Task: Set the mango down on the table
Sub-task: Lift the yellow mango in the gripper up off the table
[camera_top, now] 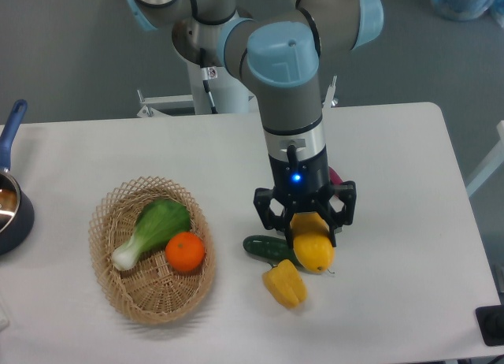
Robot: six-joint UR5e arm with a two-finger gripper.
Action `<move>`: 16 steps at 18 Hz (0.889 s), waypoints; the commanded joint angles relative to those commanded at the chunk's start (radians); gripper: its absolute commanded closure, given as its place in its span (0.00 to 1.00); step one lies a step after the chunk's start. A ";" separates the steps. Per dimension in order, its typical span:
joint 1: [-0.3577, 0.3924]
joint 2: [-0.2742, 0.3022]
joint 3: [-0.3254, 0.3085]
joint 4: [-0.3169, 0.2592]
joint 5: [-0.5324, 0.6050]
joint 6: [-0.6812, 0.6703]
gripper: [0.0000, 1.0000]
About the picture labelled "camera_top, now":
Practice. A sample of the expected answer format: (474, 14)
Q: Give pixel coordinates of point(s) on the blue plastic bag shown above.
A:
(461, 10)

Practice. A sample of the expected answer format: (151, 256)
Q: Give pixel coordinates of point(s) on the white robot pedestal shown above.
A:
(212, 91)

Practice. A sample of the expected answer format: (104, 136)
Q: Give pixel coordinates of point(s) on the black device at table edge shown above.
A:
(490, 322)

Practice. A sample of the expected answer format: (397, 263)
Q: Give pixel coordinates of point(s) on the green bok choy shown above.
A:
(158, 222)

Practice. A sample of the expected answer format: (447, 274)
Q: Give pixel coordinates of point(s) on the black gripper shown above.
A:
(302, 188)

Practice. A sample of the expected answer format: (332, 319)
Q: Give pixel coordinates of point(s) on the yellow bell pepper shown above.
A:
(285, 284)

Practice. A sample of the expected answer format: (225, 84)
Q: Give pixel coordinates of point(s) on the green cucumber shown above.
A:
(269, 248)

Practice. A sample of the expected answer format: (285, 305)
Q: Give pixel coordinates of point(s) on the purple sweet potato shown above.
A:
(334, 177)

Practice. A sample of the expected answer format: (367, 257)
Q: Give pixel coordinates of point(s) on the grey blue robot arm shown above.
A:
(278, 62)

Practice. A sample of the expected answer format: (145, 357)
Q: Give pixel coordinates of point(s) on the blue saucepan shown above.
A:
(17, 211)

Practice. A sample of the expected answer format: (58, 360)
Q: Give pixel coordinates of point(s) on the orange fruit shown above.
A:
(185, 252)

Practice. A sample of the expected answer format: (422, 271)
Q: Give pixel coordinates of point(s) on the yellow mango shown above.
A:
(311, 242)

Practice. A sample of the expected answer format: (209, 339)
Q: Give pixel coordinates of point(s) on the white frame at right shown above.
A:
(487, 166)

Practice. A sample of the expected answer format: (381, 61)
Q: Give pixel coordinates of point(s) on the wicker basket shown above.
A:
(152, 292)

